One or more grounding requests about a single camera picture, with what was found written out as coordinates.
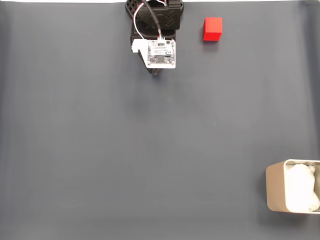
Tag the white camera board mount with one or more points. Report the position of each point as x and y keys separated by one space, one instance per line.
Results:
x=160 y=53

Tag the beige box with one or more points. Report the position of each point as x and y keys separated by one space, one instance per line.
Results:
x=275 y=187

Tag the white crumpled tissue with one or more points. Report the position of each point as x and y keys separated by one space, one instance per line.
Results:
x=300 y=187

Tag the red cube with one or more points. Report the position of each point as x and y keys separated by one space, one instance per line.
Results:
x=212 y=30

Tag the blue-grey table mat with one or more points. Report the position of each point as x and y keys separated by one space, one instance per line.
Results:
x=100 y=125

